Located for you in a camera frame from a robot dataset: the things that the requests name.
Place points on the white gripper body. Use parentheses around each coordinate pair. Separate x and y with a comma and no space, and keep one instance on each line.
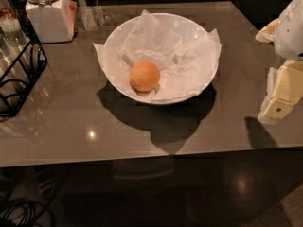
(290,32)

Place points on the glass jar in rack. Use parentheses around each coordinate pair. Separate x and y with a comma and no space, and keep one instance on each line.
(9,24)

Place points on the white ceramic canister jar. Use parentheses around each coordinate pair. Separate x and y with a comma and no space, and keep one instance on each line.
(53,20)

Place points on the orange fruit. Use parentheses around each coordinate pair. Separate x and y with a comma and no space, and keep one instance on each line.
(144,76)

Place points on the black wire rack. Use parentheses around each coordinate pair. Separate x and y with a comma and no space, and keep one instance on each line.
(20,67)

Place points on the white bowl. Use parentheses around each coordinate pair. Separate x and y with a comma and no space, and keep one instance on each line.
(157,22)

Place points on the white paper liner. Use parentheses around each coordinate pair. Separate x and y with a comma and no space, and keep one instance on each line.
(176,60)

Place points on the clear acrylic stand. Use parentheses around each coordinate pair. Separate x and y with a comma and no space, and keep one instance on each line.
(93,17)

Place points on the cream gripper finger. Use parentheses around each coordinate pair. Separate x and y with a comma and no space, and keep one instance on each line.
(267,33)
(284,90)

